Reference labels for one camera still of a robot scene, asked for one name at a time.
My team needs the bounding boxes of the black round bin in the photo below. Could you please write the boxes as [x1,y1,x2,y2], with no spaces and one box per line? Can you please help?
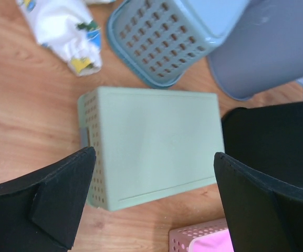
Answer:
[222,102,303,188]

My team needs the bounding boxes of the pink folded cloth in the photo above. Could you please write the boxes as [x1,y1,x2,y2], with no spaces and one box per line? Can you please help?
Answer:
[193,229,234,252]

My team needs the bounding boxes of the green perforated tray basket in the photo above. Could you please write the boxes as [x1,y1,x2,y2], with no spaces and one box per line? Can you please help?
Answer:
[77,87,224,212]

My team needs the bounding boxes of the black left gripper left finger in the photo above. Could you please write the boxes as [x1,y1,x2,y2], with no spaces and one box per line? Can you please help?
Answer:
[0,147,96,251]

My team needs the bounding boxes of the pink perforated basket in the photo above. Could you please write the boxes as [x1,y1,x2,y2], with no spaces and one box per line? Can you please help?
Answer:
[169,218,228,252]

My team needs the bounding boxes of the light blue perforated basket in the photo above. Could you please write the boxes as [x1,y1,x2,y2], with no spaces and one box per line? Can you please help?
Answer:
[106,0,249,88]

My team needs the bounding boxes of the grey bin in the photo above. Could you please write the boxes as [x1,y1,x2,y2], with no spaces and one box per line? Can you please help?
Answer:
[208,1,303,100]

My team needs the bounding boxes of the cream patterned cloth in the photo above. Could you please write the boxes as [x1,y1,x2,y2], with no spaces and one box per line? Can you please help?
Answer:
[17,0,108,76]

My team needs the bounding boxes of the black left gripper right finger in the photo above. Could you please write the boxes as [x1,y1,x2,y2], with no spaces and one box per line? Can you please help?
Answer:
[214,152,303,251]

